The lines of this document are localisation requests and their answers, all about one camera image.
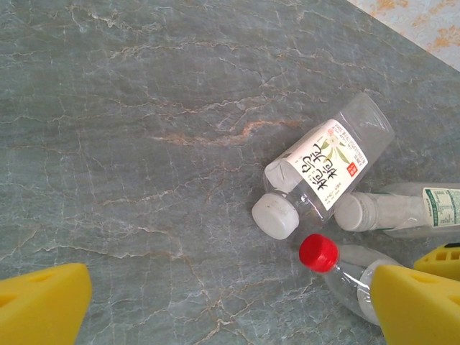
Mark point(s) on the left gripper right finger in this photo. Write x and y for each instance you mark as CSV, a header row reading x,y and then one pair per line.
x,y
417,309

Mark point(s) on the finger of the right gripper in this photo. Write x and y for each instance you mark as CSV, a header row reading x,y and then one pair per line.
x,y
438,258

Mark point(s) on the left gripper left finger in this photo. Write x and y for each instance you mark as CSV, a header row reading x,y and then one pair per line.
x,y
39,309

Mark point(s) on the clear bottle green white label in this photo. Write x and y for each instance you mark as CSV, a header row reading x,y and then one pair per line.
x,y
395,210

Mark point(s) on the red cap bottle red label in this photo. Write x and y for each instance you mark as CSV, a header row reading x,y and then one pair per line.
x,y
320,251

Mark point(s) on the clear bottle white tea label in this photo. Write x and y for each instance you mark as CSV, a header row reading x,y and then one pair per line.
x,y
323,161

